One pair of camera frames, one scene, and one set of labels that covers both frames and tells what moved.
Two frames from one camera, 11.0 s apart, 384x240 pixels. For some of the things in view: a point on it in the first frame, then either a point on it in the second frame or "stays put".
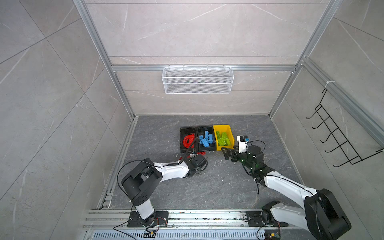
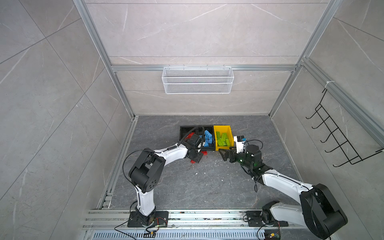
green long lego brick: [223, 136] stays put
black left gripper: [201, 170] → [199, 158]
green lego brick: [222, 142] stays put
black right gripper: [235, 152] stays put
